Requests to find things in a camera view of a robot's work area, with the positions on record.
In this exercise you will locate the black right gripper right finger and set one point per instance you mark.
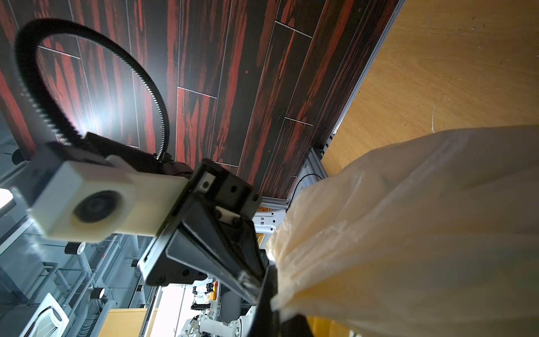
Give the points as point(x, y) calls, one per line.
point(296, 327)

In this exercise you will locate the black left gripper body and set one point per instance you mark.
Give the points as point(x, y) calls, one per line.
point(214, 184)

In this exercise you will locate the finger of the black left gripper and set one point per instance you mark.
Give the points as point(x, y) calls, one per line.
point(219, 243)

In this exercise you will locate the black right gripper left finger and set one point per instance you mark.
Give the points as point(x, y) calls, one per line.
point(266, 321)

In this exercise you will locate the white plastic bag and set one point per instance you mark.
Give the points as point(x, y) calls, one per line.
point(437, 236)

